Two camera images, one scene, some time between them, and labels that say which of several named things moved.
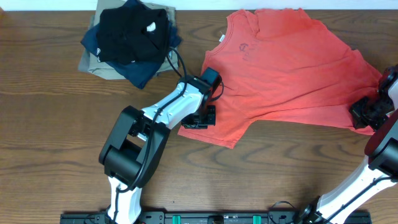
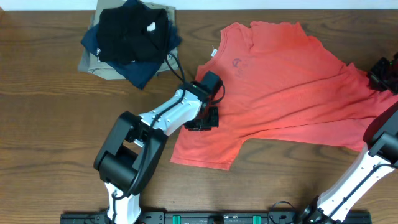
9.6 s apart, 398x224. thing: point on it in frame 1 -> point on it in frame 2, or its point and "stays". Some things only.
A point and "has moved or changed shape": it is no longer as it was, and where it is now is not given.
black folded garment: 133,35 stays
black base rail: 205,217 stays
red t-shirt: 280,67 has moved or changed shape
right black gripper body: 373,112 -> 385,74
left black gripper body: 201,121 stays
